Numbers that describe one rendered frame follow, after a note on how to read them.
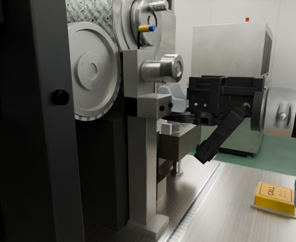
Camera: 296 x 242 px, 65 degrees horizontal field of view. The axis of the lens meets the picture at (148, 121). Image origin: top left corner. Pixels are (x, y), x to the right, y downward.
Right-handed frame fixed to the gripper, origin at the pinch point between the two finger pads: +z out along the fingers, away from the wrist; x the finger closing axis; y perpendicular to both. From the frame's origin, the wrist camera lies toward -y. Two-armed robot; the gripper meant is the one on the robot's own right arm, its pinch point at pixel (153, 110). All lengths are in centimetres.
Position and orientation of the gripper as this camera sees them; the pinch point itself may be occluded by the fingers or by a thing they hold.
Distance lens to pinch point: 47.4
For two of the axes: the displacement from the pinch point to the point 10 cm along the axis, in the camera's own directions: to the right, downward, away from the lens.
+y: 0.0, -9.7, -2.4
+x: -5.0, 2.1, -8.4
